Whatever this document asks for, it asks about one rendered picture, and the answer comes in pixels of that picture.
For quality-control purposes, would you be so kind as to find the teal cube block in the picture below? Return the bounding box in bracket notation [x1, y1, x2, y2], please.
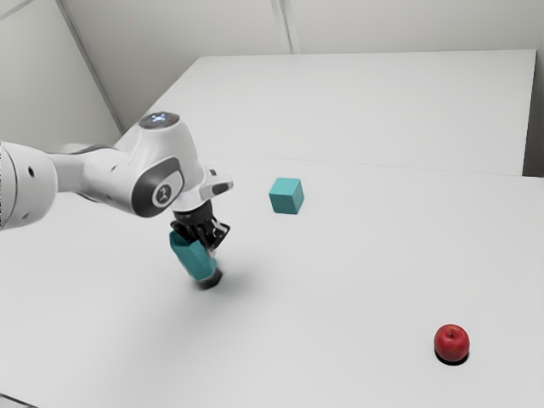
[268, 177, 305, 215]

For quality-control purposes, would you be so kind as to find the red apple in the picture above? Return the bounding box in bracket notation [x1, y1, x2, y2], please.
[433, 324, 471, 362]

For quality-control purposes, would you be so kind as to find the teal faceted mug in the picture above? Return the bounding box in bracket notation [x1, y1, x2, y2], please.
[168, 229, 219, 282]

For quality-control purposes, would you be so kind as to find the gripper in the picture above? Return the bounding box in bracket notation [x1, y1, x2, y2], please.
[170, 201, 232, 290]

